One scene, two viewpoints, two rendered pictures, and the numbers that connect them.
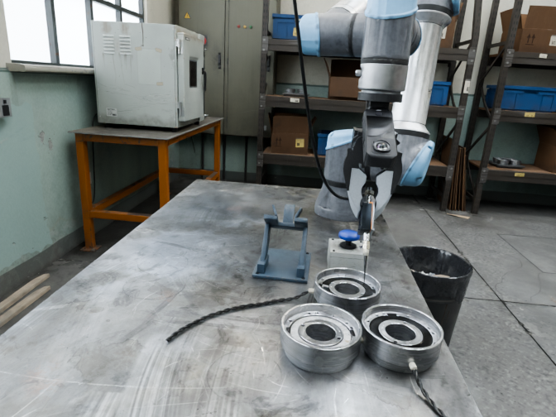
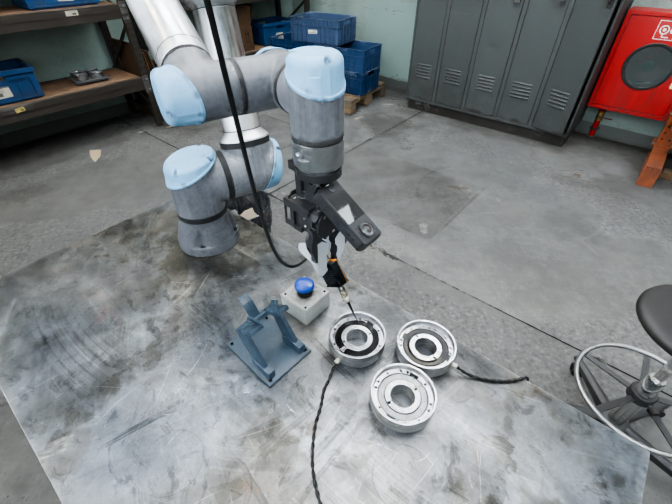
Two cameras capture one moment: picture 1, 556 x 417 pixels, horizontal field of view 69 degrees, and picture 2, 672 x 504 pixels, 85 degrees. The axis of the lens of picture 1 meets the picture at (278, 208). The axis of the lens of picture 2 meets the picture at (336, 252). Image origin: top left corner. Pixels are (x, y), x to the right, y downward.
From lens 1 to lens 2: 0.51 m
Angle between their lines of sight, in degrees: 52
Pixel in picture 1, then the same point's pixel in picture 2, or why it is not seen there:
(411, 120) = (252, 127)
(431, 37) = (234, 25)
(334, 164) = (195, 202)
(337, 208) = (219, 242)
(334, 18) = (214, 77)
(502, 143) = not seen: hidden behind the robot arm
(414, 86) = not seen: hidden behind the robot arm
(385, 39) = (333, 121)
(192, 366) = not seen: outside the picture
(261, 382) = (417, 468)
